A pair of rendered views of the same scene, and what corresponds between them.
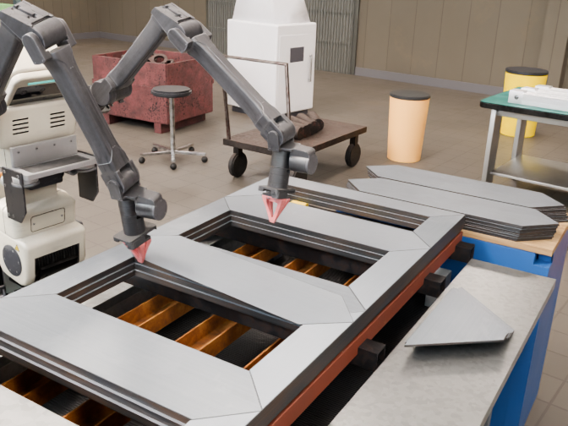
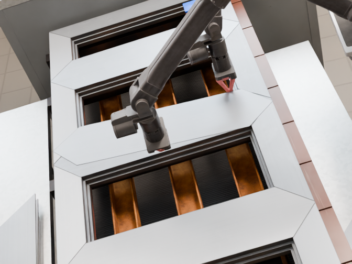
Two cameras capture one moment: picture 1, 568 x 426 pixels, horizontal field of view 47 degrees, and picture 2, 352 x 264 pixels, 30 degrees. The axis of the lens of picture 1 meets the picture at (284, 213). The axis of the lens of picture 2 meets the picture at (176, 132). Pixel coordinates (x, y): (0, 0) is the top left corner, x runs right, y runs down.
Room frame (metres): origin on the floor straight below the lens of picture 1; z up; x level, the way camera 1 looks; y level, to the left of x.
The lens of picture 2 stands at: (2.99, -0.54, 2.31)
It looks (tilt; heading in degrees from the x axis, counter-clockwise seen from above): 43 degrees down; 154
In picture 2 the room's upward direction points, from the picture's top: 20 degrees counter-clockwise
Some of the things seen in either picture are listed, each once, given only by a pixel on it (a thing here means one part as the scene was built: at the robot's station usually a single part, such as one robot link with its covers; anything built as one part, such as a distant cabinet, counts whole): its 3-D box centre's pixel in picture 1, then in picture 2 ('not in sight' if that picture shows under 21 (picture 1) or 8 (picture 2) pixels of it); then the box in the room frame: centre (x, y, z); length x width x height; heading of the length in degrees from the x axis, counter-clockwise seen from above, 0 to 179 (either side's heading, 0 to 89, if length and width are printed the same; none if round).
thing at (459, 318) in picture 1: (470, 324); (9, 258); (1.49, -0.49, 0.77); 0.45 x 0.20 x 0.04; 149
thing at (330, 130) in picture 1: (296, 113); not in sight; (5.20, -0.07, 0.49); 1.24 x 0.72 x 0.98; 143
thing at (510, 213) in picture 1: (451, 199); not in sight; (2.31, -0.62, 0.82); 0.80 x 0.40 x 0.06; 59
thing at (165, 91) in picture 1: (170, 124); not in sight; (5.45, 0.98, 0.31); 0.58 x 0.55 x 0.61; 136
